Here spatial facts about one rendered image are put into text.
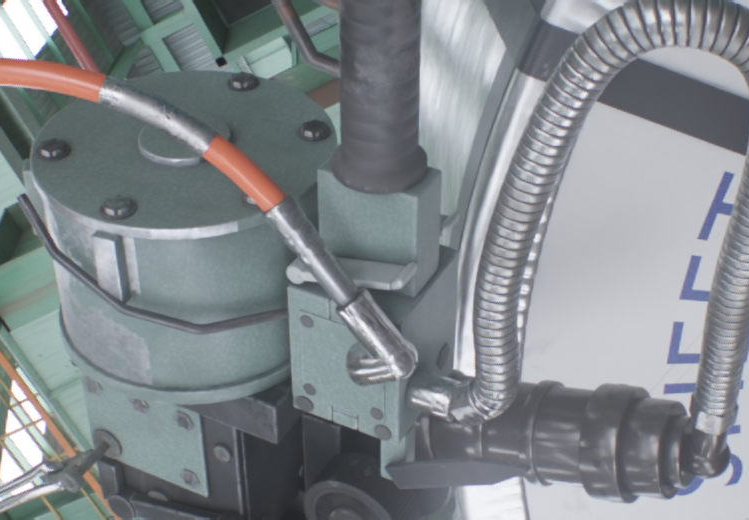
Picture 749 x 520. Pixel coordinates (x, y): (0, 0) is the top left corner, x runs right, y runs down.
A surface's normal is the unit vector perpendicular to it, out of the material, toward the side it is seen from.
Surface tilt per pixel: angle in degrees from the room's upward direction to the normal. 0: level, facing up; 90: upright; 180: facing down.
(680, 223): 90
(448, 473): 47
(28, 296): 90
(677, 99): 90
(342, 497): 58
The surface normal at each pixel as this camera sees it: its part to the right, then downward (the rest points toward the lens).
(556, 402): -0.32, -0.73
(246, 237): 0.47, 0.52
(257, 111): 0.00, -0.81
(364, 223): -0.47, 0.52
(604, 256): 0.06, 0.45
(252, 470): 0.88, 0.28
